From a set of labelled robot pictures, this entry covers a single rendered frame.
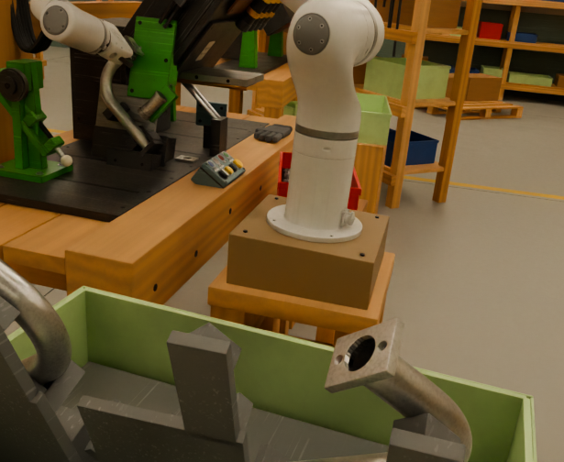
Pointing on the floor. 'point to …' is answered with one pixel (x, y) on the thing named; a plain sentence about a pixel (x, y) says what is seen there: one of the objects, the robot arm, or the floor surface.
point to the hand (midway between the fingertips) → (127, 49)
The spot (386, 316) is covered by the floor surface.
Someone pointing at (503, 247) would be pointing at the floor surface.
